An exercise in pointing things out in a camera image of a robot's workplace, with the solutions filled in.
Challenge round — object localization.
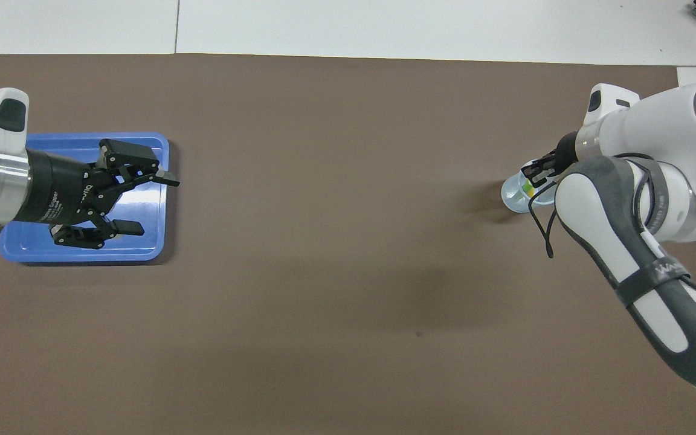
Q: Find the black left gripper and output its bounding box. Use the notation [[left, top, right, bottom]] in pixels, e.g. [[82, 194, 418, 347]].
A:
[[19, 139, 181, 250]]

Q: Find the black velcro cable strap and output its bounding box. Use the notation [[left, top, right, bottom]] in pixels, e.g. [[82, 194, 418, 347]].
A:
[[616, 259, 691, 309]]

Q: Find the brown table mat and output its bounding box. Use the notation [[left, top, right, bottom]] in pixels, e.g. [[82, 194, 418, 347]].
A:
[[0, 53, 696, 435]]

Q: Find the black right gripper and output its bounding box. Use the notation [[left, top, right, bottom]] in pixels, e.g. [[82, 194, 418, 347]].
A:
[[522, 133, 579, 188]]

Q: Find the blue plastic tray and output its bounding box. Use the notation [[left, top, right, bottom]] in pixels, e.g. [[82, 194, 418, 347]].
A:
[[0, 132, 170, 263]]

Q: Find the clear plastic cup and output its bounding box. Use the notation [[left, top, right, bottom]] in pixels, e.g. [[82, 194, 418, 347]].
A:
[[501, 160, 557, 213]]

